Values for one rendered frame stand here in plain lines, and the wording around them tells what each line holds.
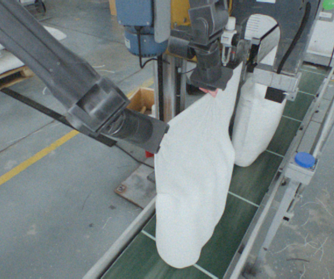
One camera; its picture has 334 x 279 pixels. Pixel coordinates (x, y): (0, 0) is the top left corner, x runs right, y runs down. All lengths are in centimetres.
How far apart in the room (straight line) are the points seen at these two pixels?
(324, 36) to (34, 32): 356
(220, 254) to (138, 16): 95
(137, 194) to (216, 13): 144
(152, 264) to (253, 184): 66
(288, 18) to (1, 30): 75
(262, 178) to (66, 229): 119
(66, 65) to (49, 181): 179
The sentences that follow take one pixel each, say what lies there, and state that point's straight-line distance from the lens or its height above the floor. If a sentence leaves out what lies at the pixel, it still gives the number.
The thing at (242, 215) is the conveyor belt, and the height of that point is 38.
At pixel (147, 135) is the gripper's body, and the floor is 113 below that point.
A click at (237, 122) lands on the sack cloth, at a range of 146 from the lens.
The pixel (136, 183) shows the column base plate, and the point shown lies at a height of 2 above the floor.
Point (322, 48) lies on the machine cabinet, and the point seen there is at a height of 25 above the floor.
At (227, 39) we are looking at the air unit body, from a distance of 92.
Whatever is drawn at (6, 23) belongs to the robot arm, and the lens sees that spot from 35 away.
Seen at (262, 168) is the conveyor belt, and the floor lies 38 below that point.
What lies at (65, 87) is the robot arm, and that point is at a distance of 37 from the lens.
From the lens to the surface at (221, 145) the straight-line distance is 96.
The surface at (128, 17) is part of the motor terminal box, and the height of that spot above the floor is 124.
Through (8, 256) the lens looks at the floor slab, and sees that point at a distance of 186.
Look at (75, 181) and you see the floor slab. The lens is 206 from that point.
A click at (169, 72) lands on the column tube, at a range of 124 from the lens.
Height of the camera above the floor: 146
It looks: 40 degrees down
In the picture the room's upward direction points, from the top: straight up
